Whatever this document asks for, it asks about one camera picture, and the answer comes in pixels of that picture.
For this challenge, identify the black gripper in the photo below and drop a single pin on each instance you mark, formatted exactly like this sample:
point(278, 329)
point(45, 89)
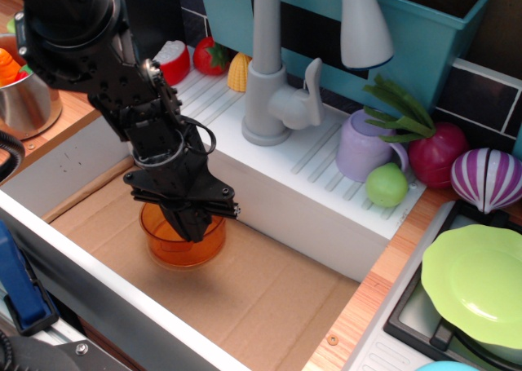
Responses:
point(183, 183)

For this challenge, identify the transparent orange plastic pot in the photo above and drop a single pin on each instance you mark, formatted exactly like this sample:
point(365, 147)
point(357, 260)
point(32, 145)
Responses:
point(166, 245)

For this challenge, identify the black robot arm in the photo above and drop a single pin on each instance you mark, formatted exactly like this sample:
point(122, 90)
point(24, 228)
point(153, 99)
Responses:
point(87, 46)

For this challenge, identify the white toy sink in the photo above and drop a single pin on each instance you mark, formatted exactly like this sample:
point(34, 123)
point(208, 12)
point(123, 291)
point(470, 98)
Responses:
point(292, 193)

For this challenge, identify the steel pot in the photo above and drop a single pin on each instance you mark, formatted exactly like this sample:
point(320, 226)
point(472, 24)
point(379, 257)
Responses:
point(28, 106)

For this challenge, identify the brown cardboard sheet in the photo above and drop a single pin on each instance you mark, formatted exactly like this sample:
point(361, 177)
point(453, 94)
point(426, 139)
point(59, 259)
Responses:
point(260, 301)

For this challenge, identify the yellow toy corn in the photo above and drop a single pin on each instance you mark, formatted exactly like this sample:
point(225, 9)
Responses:
point(238, 72)

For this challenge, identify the red toy strawberry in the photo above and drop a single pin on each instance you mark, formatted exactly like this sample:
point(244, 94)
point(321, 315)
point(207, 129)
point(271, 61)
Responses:
point(210, 57)

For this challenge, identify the lilac plastic cup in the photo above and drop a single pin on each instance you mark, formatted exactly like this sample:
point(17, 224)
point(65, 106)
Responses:
point(362, 149)

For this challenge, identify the green toy pear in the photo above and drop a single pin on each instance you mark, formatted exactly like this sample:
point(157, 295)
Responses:
point(386, 186)

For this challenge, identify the green toy pepper piece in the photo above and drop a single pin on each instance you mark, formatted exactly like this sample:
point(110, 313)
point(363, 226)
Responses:
point(24, 71)

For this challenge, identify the orange toy carrot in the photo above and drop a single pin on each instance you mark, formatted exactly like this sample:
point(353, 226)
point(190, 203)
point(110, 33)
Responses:
point(9, 68)

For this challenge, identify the red toy radish with leaves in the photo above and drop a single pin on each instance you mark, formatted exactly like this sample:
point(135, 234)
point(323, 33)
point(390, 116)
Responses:
point(432, 147)

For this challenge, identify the toy stove top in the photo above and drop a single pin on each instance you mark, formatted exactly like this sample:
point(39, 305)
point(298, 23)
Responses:
point(407, 331)

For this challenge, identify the lime green plastic plate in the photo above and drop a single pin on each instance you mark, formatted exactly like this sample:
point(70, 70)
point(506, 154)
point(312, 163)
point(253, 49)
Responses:
point(472, 275)

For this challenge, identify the light blue bowl rim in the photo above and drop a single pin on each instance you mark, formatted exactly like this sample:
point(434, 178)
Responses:
point(446, 366)

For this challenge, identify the purple white striped toy onion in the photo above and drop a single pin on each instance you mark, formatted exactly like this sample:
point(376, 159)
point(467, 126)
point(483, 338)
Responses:
point(487, 178)

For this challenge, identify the teal plastic bin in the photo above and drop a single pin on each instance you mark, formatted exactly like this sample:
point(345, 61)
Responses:
point(427, 37)

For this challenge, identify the blue clamp handle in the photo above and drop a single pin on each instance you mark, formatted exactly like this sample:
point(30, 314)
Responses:
point(28, 302)

